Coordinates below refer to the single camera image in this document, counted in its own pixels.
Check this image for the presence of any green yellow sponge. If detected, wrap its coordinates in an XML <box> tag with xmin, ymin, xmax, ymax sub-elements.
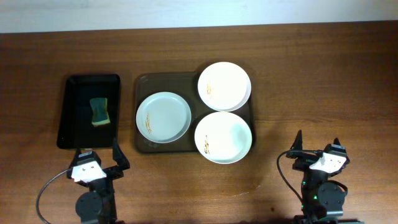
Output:
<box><xmin>90</xmin><ymin>98</ymin><xmax>111</xmax><ymax>127</ymax></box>

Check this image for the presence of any white plate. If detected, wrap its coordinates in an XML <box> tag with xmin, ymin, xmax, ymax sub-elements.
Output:
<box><xmin>194</xmin><ymin>112</ymin><xmax>253</xmax><ymax>164</ymax></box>
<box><xmin>136</xmin><ymin>91</ymin><xmax>192</xmax><ymax>144</ymax></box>
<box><xmin>197</xmin><ymin>62</ymin><xmax>252</xmax><ymax>112</ymax></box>

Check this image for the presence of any white plate bottom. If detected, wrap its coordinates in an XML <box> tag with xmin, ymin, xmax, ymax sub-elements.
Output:
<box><xmin>194</xmin><ymin>112</ymin><xmax>253</xmax><ymax>164</ymax></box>

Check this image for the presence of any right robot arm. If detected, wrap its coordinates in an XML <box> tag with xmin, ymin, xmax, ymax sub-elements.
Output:
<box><xmin>287</xmin><ymin>131</ymin><xmax>350</xmax><ymax>224</ymax></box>

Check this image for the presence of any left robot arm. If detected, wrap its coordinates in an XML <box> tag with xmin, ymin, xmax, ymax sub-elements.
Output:
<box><xmin>67</xmin><ymin>139</ymin><xmax>130</xmax><ymax>224</ymax></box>

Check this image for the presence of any black rectangular tray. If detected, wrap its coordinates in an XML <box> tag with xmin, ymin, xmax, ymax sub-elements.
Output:
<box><xmin>57</xmin><ymin>74</ymin><xmax>121</xmax><ymax>149</ymax></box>

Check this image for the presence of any brown serving tray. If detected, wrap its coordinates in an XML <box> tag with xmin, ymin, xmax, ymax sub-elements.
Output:
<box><xmin>133</xmin><ymin>72</ymin><xmax>257</xmax><ymax>154</ymax></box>

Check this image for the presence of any white plate top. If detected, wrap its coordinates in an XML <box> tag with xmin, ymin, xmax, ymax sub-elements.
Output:
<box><xmin>197</xmin><ymin>62</ymin><xmax>252</xmax><ymax>112</ymax></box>

